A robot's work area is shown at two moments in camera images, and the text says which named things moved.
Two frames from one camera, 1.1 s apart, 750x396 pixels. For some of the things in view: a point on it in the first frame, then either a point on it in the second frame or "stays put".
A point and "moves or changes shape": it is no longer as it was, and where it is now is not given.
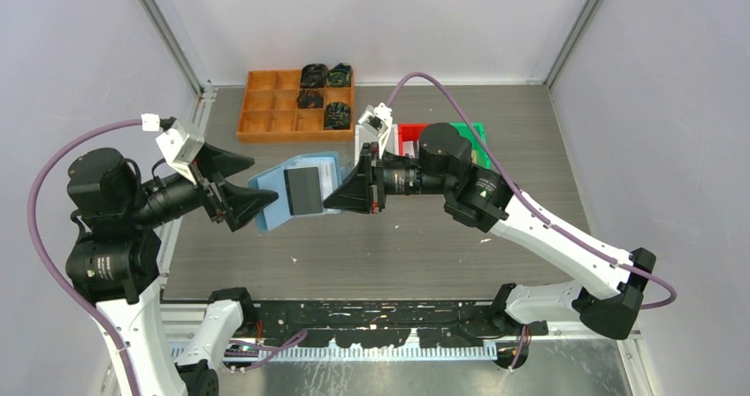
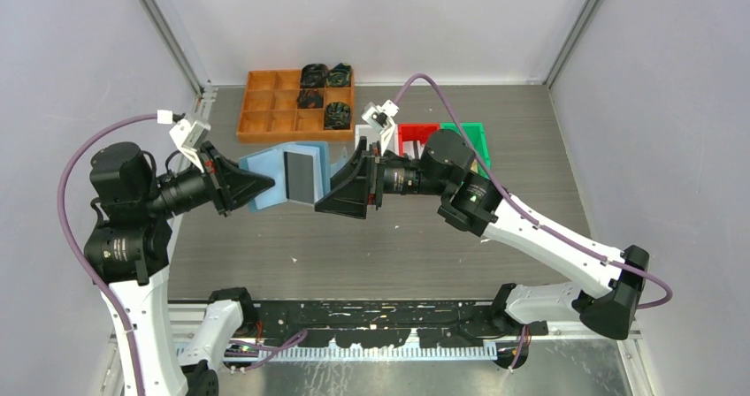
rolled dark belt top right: (339, 76) stays put
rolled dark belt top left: (313, 76) stays put
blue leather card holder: (302, 184) moves or changes shape
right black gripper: (364, 190) stays put
